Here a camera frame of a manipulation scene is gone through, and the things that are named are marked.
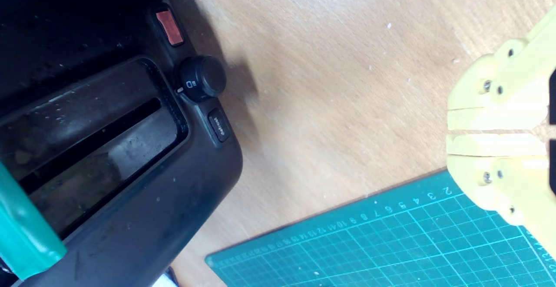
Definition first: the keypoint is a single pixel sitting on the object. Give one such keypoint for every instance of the black two-slot toaster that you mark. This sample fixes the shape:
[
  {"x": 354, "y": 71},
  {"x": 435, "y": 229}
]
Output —
[{"x": 152, "y": 217}]

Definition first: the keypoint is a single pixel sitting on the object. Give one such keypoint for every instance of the green cutting mat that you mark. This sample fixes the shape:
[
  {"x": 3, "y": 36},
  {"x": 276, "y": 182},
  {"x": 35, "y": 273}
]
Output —
[{"x": 369, "y": 248}]

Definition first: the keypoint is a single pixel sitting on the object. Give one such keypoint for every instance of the green toaster lever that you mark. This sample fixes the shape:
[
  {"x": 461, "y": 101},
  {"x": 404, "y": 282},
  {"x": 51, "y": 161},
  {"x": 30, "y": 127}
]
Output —
[{"x": 26, "y": 235}]

